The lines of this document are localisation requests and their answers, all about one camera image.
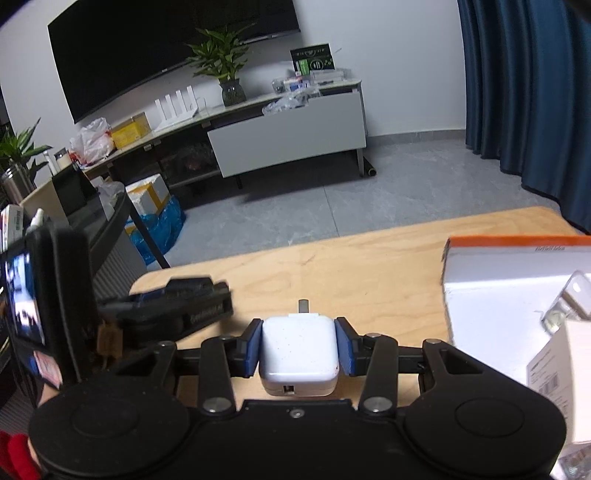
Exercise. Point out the white carton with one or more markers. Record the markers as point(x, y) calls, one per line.
point(568, 369)

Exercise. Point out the clear refill bottle white cap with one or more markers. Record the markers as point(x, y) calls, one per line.
point(565, 304)

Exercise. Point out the black television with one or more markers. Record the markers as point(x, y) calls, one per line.
point(138, 46)

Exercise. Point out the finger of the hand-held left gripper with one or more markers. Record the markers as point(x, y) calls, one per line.
point(203, 314)
point(194, 285)

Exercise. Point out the white blue box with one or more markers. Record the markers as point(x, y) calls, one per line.
point(11, 226)

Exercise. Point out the black tan box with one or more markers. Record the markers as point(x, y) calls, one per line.
point(74, 191)

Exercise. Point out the small plant in glass vase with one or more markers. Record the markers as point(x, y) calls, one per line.
point(233, 92)

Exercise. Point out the yellow box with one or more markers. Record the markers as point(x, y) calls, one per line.
point(129, 134)

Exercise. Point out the large green plant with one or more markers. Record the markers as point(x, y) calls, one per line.
point(18, 147)

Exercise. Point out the blue curtain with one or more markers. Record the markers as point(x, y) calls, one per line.
point(531, 92)

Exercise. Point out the green black box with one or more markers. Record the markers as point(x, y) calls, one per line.
point(311, 60)

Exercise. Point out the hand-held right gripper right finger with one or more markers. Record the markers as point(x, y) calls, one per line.
point(346, 348)

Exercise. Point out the person's left forearm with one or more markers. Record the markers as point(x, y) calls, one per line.
point(14, 457)

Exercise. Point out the white router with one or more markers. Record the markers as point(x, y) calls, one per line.
point(175, 117)

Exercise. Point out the small white blue boxes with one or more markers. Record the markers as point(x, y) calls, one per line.
point(323, 76)

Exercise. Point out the white charger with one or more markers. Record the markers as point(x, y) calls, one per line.
point(298, 350)

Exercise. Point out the white plastic bag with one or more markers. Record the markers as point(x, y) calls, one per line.
point(92, 143)

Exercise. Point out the grey television stand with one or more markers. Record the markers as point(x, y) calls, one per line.
point(286, 134)

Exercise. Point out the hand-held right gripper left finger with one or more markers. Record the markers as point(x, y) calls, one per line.
point(251, 348)

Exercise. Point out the clear plastic packets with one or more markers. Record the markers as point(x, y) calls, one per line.
point(291, 101)

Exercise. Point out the clear spray bottle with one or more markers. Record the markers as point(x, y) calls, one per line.
point(37, 219)

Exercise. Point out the blue plastic bag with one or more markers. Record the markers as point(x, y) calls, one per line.
point(161, 230)

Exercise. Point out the white foam box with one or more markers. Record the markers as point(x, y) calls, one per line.
point(147, 196)

